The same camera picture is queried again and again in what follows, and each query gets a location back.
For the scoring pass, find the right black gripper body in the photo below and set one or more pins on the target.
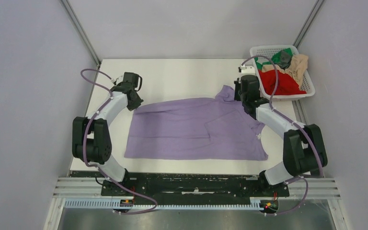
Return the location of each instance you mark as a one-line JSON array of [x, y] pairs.
[[243, 97]]

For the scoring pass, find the purple t shirt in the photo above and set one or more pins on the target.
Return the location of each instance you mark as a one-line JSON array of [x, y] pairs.
[[195, 129]]

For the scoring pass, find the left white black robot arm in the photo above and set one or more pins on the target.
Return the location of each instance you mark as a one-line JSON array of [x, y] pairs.
[[91, 139]]

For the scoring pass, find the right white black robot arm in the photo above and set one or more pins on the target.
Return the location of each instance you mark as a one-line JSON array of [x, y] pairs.
[[303, 147]]

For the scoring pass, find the red t shirt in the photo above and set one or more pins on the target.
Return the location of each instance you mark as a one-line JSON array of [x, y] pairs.
[[286, 85]]

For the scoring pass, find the white plastic basket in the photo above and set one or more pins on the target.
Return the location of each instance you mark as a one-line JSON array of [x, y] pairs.
[[269, 51]]

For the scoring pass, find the grey t shirt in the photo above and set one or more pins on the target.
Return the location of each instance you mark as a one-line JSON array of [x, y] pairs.
[[284, 60]]

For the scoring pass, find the beige t shirt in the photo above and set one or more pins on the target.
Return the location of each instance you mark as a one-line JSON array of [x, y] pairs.
[[298, 65]]

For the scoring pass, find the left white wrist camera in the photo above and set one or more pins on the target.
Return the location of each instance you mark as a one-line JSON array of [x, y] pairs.
[[118, 79]]

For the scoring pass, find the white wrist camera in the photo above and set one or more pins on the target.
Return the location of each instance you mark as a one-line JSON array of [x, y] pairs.
[[247, 70], [118, 79]]

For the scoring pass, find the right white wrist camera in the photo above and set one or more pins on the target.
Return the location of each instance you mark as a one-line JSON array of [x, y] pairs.
[[247, 70]]

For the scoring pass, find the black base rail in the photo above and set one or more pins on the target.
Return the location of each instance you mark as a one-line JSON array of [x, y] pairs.
[[191, 189]]

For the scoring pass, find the white slotted cable duct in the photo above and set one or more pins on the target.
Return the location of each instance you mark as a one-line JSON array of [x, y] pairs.
[[122, 205]]

